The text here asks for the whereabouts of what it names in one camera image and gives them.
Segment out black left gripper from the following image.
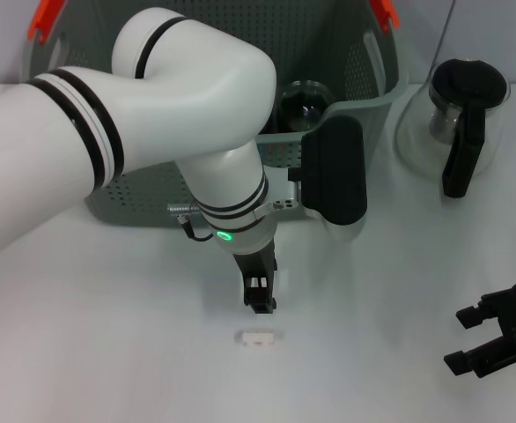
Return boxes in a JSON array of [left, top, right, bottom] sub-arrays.
[[231, 237, 279, 315]]

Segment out white narrow toy brick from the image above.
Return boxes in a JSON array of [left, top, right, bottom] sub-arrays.
[[233, 329, 284, 347]]

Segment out glass teacup black sleeve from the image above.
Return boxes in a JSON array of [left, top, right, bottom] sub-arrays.
[[277, 80, 334, 133]]

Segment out grey perforated plastic basket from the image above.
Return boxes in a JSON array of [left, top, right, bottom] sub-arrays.
[[22, 0, 411, 228]]

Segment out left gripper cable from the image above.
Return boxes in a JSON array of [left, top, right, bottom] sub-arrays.
[[166, 202, 215, 242]]

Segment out glass teapot black handle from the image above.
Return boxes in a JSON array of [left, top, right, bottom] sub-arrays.
[[394, 58, 512, 198]]

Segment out orange basket handle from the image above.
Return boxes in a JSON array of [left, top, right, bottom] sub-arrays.
[[27, 0, 65, 45], [369, 0, 401, 34]]

